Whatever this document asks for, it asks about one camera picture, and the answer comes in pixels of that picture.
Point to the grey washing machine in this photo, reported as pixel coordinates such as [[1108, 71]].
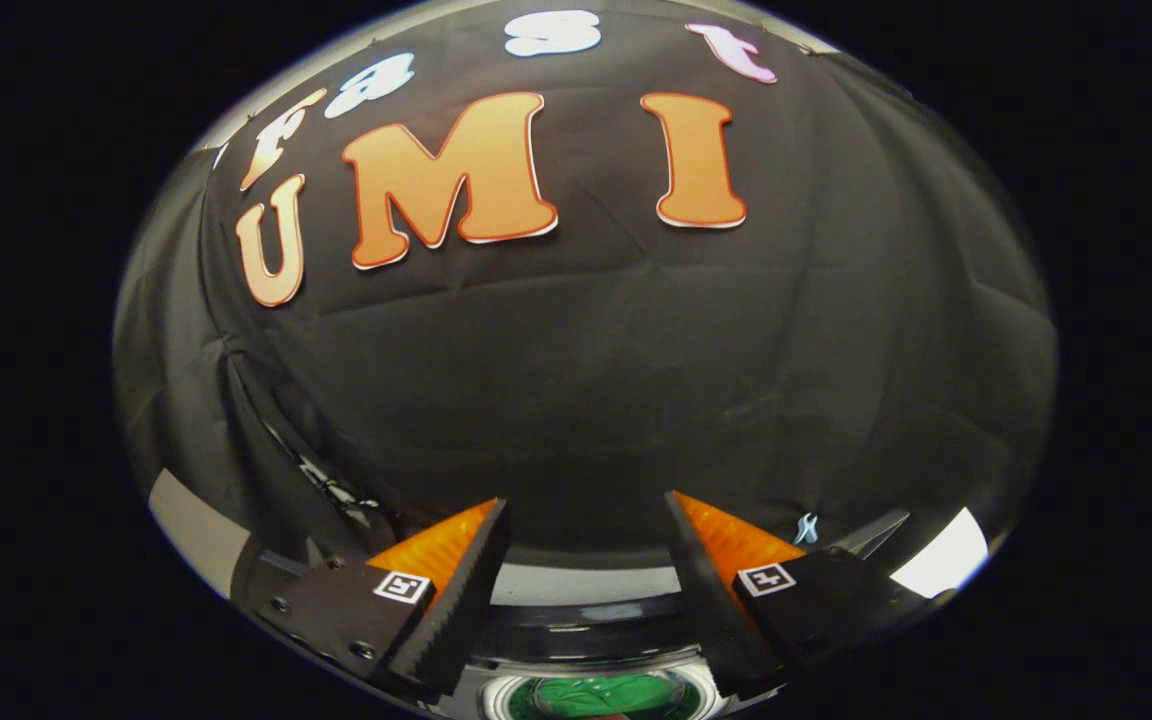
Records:
[[586, 640]]

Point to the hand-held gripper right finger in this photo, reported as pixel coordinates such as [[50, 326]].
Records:
[[721, 620]]

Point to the small light blue clip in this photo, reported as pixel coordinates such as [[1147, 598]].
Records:
[[807, 528]]

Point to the black backdrop cloth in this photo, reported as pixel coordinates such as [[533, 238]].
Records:
[[586, 380]]

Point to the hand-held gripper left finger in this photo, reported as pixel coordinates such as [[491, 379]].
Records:
[[441, 620]]

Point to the green polo shirt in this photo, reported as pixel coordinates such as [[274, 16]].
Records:
[[601, 695]]

